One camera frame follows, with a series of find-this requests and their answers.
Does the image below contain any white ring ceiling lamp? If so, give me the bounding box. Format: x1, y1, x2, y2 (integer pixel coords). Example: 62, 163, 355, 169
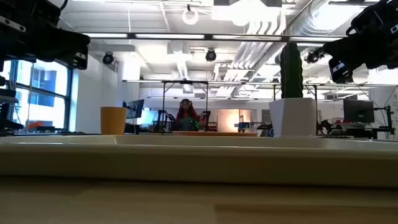
182, 4, 200, 26

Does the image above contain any tilted black monitor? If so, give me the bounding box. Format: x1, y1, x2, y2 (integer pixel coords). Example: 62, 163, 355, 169
126, 99, 145, 119

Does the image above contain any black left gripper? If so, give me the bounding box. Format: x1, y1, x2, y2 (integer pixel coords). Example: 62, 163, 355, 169
0, 0, 91, 71

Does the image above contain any black ceiling lamp cluster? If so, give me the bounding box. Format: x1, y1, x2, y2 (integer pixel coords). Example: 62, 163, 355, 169
304, 49, 326, 65

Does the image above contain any orange plastic cup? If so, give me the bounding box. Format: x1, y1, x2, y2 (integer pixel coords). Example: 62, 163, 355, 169
99, 106, 127, 136

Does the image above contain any green cactus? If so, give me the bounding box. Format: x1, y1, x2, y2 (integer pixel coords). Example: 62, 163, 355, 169
279, 42, 304, 100

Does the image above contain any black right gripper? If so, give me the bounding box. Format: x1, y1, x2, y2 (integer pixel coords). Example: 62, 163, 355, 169
323, 0, 398, 84

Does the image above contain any beige plastic tray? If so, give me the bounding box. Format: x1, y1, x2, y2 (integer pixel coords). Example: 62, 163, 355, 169
0, 134, 398, 188

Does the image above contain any black bar with light strips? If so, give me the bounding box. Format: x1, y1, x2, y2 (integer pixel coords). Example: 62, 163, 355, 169
81, 32, 345, 43

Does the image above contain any silver ventilation duct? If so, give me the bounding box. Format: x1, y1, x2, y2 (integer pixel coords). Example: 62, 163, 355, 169
287, 0, 354, 37

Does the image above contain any white faceted plant pot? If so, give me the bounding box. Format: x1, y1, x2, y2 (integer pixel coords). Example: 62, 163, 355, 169
269, 97, 318, 138

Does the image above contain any black background rig frame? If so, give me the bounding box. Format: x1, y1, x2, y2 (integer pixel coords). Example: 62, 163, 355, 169
161, 80, 210, 134

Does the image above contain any person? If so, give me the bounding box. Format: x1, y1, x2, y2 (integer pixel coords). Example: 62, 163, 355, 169
175, 98, 200, 132

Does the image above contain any white ceiling conduit bundle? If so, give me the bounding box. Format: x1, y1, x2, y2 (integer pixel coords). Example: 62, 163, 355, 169
231, 12, 289, 71

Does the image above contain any black equipment with cable loop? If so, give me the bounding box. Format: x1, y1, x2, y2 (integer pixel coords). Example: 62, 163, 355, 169
0, 76, 25, 133

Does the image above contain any window with dark frame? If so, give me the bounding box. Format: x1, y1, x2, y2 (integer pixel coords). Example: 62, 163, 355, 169
0, 58, 74, 134

